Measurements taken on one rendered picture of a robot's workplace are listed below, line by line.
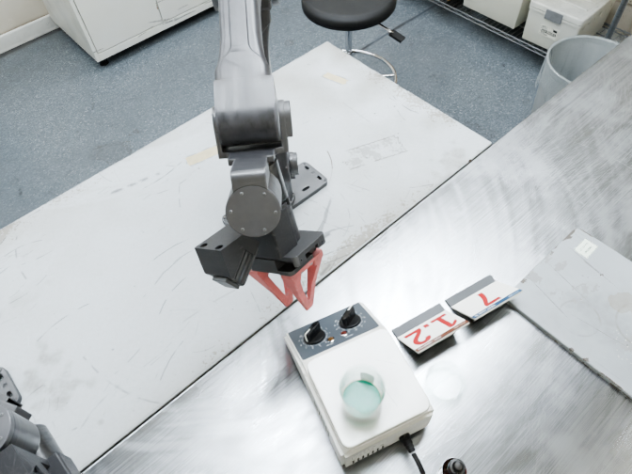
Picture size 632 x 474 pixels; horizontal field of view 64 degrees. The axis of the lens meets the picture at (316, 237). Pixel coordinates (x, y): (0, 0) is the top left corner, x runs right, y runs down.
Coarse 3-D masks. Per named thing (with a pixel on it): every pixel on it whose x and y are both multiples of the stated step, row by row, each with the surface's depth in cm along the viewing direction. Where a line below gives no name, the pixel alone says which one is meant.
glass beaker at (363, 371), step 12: (348, 372) 58; (360, 372) 59; (372, 372) 58; (384, 384) 57; (384, 396) 56; (348, 408) 57; (372, 408) 55; (348, 420) 60; (360, 420) 58; (372, 420) 60
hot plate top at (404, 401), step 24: (384, 336) 67; (312, 360) 66; (336, 360) 66; (360, 360) 65; (384, 360) 65; (336, 384) 64; (408, 384) 63; (336, 408) 62; (384, 408) 62; (408, 408) 62; (336, 432) 61; (360, 432) 60; (384, 432) 60
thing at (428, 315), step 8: (440, 304) 79; (424, 312) 78; (432, 312) 78; (440, 312) 78; (416, 320) 77; (424, 320) 77; (464, 320) 74; (400, 328) 77; (408, 328) 77; (416, 328) 76; (400, 336) 76; (448, 336) 72; (408, 344) 73; (432, 344) 71; (408, 352) 74; (416, 352) 71
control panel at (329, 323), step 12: (336, 312) 76; (360, 312) 74; (324, 324) 74; (336, 324) 73; (360, 324) 72; (372, 324) 71; (300, 336) 73; (336, 336) 71; (348, 336) 70; (300, 348) 70; (312, 348) 70; (324, 348) 69
